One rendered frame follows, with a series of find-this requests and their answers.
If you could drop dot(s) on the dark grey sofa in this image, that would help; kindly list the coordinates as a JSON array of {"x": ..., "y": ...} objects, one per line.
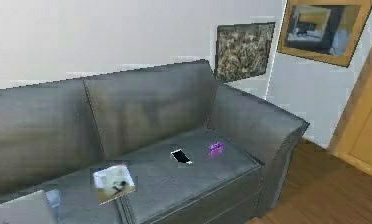
[{"x": 150, "y": 110}]

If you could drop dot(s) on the small purple box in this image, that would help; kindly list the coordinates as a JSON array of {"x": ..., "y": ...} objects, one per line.
[{"x": 215, "y": 149}]

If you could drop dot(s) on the dark speckled framed picture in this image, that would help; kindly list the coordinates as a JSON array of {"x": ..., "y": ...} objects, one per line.
[{"x": 242, "y": 51}]

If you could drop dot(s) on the pale square book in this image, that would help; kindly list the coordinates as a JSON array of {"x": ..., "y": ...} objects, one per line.
[{"x": 113, "y": 182}]

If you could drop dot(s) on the wooden framed picture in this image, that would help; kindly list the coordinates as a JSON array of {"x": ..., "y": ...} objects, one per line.
[{"x": 324, "y": 30}]

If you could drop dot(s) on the light wooden door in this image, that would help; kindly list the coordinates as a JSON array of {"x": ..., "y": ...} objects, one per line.
[{"x": 360, "y": 123}]

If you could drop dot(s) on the grey laptop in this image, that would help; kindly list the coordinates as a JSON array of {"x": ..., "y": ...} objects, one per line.
[{"x": 24, "y": 208}]

